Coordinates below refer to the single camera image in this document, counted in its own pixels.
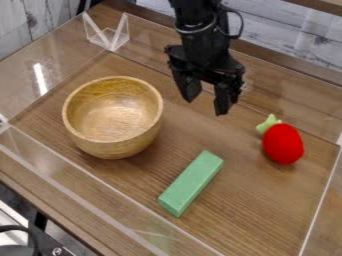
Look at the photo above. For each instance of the clear acrylic corner bracket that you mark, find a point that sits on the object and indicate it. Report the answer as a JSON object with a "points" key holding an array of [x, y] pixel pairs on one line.
{"points": [[108, 38]]}

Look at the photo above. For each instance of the red plush strawberry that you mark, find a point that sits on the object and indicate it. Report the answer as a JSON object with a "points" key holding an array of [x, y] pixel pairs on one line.
{"points": [[283, 142]]}

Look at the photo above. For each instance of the light wooden bowl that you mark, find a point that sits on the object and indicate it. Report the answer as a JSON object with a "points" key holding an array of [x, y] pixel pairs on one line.
{"points": [[113, 116]]}

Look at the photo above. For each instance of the clear acrylic tray wall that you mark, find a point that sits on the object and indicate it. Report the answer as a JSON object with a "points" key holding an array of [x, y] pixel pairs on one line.
{"points": [[116, 225]]}

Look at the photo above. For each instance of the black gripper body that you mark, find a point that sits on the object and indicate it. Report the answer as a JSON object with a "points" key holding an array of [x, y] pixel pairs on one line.
{"points": [[204, 53]]}

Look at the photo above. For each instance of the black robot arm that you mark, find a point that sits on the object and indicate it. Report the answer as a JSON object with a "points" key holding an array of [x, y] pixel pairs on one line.
{"points": [[204, 16]]}

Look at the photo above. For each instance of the green rectangular block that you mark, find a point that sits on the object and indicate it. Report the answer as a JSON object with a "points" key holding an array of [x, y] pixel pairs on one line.
{"points": [[186, 187]]}

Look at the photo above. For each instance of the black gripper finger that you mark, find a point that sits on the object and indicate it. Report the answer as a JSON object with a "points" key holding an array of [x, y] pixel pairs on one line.
{"points": [[189, 83], [227, 97]]}

